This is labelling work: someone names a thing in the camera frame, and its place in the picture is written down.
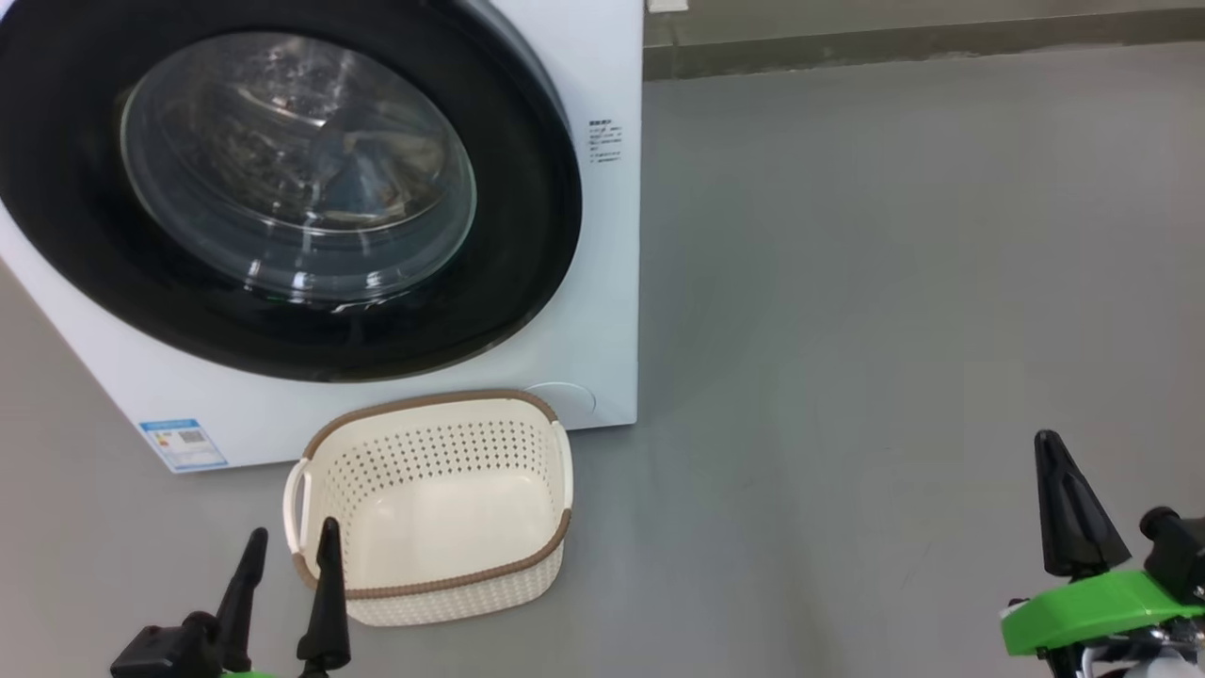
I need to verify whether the washing machine glass door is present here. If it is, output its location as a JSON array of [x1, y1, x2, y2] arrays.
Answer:
[[0, 0, 583, 382]]

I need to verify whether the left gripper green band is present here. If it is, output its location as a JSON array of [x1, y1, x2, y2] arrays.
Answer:
[[215, 516, 352, 678]]

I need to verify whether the round white filter cover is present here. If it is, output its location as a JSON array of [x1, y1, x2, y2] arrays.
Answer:
[[522, 381, 597, 422]]

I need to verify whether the white front-load washing machine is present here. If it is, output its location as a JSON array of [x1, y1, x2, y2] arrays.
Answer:
[[0, 0, 644, 474]]

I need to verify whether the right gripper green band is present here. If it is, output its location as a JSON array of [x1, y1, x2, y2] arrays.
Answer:
[[1000, 429, 1205, 678]]

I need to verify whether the cream perforated laundry basket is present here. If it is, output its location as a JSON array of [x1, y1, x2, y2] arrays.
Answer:
[[282, 389, 573, 627]]

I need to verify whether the blue energy label sticker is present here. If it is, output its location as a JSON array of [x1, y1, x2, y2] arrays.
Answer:
[[139, 418, 230, 472]]

